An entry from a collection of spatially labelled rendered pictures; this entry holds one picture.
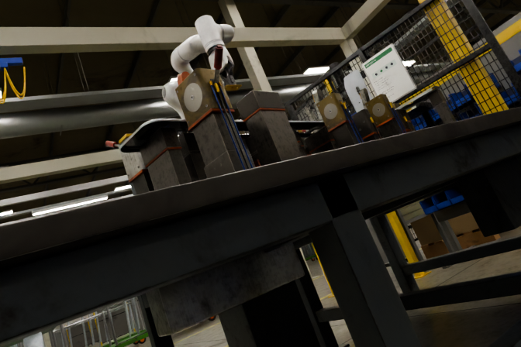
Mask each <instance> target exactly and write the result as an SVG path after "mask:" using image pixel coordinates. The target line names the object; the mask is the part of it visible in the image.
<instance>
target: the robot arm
mask: <svg viewBox="0 0 521 347"><path fill-rule="evenodd" d="M195 27H196V29H197V31H198V35H194V36H190V37H189V38H187V39H186V40H185V41H184V42H183V43H182V44H181V45H180V46H178V47H177V48H176V49H175V50H174V51H173V52H172V54H171V65H172V67H173V68H174V69H175V70H176V71H177V72H178V73H179V74H181V73H182V72H184V71H186V72H188V73H191V72H192V71H193V70H192V68H191V66H190V63H189V62H190V61H191V60H193V59H194V58H196V57H197V56H198V55H199V54H201V53H207V55H208V56H209V63H210V67H211V69H212V70H215V68H214V56H215V46H217V45H221V46H222V47H223V62H222V68H221V69H220V72H219V75H220V77H221V79H222V81H224V84H225V85H235V84H236V82H235V80H234V78H233V67H234V63H233V59H232V57H231V56H230V54H229V52H228V50H227V49H226V47H225V45H226V44H227V43H229V42H230V41H231V40H232V39H233V37H234V29H233V27H232V26H230V25H227V24H216V23H215V22H214V19H213V17H211V16H210V15H204V16H201V17H199V18H198V19H197V20H196V21H195ZM227 76H228V77H227ZM177 86H178V81H171V82H168V83H166V84H165V85H164V86H163V89H162V96H163V98H164V100H165V101H166V103H167V104H169V105H170V106H171V107H172V108H173V109H174V110H176V111H177V112H178V114H179V115H180V116H181V119H185V116H184V113H183V111H182V109H181V105H180V102H179V100H178V96H177V94H176V91H175V89H176V88H177Z"/></svg>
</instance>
